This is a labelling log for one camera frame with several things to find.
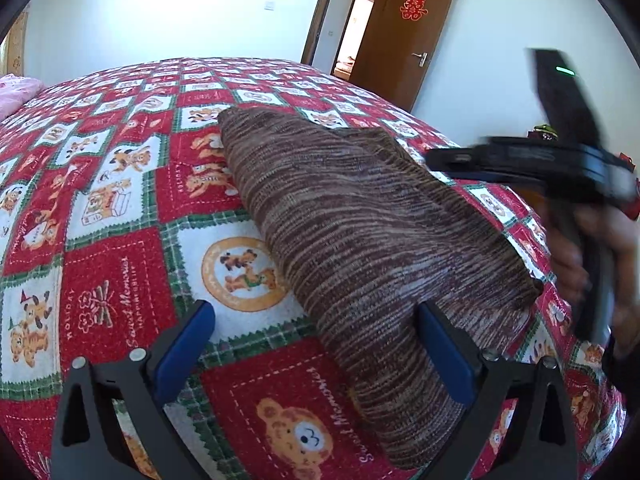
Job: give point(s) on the silver door handle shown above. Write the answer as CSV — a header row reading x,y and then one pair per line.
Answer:
x,y
422,57

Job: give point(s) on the red patchwork bedspread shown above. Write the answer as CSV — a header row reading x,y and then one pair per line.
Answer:
x,y
118,210

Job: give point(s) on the green cloth pile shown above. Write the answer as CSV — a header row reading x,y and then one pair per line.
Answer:
x,y
543,133

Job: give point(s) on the brown wooden door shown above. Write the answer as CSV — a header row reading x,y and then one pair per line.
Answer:
x,y
384,63

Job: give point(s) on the pink pillow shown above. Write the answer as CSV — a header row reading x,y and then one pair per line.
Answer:
x,y
15,91

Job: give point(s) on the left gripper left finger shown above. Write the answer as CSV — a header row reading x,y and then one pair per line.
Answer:
x,y
88,442

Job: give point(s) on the person right hand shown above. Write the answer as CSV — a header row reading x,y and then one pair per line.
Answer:
x,y
621,234

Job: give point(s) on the red double happiness decal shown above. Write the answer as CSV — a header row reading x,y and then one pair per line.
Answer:
x,y
413,10

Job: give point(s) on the yellow curtain right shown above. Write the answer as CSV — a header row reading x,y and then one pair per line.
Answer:
x,y
13,47

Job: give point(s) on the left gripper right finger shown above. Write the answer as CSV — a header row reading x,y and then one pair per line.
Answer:
x,y
540,441

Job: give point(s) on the brown knitted sweater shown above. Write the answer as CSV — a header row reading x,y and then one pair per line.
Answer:
x,y
361,233

